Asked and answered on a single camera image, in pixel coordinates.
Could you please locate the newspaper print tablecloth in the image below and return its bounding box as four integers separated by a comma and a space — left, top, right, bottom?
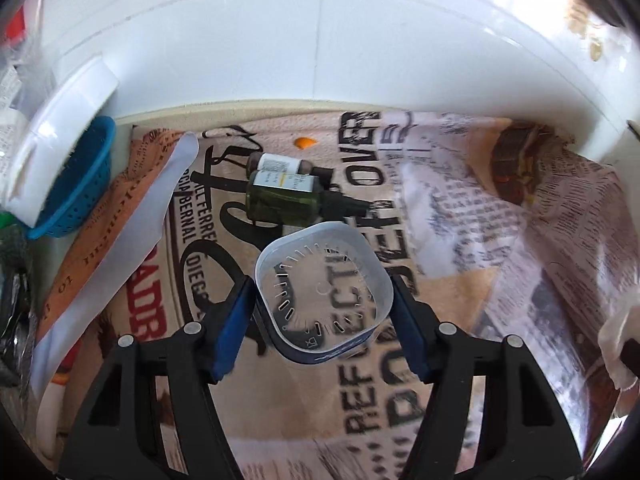
30, 110, 640, 480

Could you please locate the blue plastic colander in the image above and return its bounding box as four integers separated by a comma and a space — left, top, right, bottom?
27, 116, 117, 240

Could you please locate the white crumpled bag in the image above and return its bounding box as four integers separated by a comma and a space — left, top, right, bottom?
597, 305, 640, 393

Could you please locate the white paper strip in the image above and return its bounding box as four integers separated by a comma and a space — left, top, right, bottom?
30, 131, 201, 401

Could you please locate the brown glass bottle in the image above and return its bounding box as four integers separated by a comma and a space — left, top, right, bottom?
246, 152, 343, 192

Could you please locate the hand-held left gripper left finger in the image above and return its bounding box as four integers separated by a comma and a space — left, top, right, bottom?
57, 275, 258, 480

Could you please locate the white printed bag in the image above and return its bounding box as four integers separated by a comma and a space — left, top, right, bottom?
0, 65, 31, 171

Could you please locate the white plastic basket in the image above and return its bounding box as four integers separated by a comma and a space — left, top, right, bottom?
2, 57, 121, 228

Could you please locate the green glass bottle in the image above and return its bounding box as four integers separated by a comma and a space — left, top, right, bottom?
245, 170, 376, 223

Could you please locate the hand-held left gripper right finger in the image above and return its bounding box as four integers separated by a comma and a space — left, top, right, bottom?
390, 275, 586, 480

